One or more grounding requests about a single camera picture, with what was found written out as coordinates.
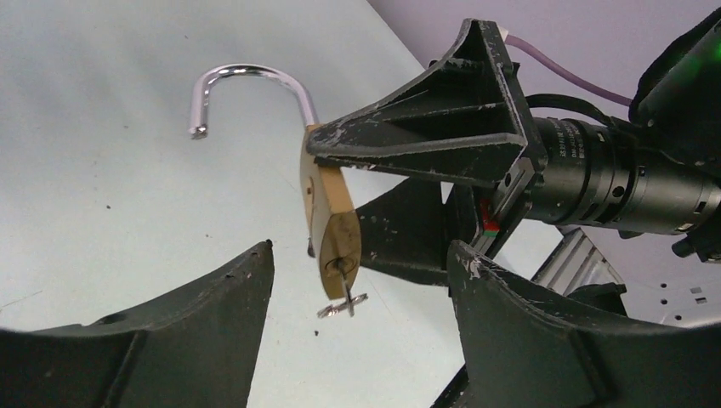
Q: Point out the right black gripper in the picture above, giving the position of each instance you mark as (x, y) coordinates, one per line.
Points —
(464, 120)

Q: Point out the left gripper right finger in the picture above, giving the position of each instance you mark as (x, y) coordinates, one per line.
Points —
(527, 346)

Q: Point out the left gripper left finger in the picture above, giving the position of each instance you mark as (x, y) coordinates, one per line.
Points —
(195, 346)

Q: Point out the large brass padlock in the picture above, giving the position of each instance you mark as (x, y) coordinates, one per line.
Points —
(333, 224)

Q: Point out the silver key of large padlock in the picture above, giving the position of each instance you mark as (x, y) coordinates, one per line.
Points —
(349, 302)

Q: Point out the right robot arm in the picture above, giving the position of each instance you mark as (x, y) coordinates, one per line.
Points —
(656, 172)

